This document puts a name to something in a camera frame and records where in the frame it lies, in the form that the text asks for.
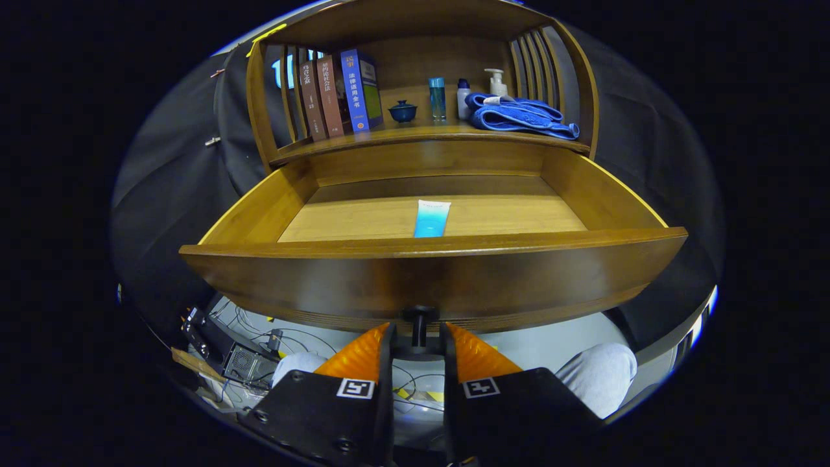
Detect blue and white tube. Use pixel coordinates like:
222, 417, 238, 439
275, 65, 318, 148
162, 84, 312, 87
414, 200, 451, 238

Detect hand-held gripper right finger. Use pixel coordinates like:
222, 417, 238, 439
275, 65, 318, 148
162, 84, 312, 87
441, 321, 604, 467

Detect reddish brown book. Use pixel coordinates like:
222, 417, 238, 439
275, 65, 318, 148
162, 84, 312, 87
316, 54, 344, 138

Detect folded blue towel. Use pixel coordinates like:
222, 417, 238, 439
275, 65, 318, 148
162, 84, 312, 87
466, 93, 580, 140

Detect wooden cabinet with shelf hutch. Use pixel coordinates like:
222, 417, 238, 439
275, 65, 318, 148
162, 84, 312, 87
245, 0, 600, 176

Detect teal glass bottle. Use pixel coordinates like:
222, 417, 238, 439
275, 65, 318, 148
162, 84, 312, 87
428, 77, 447, 121

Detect dark brown book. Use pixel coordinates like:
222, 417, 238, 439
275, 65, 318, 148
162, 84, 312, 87
300, 62, 327, 141

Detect floor cables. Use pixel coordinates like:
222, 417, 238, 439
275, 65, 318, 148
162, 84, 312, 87
214, 298, 448, 416

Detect thick blue book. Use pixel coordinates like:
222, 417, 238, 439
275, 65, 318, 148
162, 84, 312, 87
340, 49, 385, 134

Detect wooden drawer with black knob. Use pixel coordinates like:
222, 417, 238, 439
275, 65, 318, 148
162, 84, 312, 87
180, 141, 688, 357

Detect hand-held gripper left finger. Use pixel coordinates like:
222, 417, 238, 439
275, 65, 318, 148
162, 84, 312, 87
240, 322, 396, 467

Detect wooden countertop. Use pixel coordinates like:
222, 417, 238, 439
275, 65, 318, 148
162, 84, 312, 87
269, 120, 591, 166

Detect black backdrop cloth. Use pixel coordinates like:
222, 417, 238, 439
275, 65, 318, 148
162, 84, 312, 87
110, 23, 726, 364

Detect small black computer box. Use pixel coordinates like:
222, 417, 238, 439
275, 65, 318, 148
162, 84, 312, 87
224, 341, 279, 390

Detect person's right leg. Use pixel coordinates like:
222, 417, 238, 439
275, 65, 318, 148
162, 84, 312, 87
556, 342, 638, 419

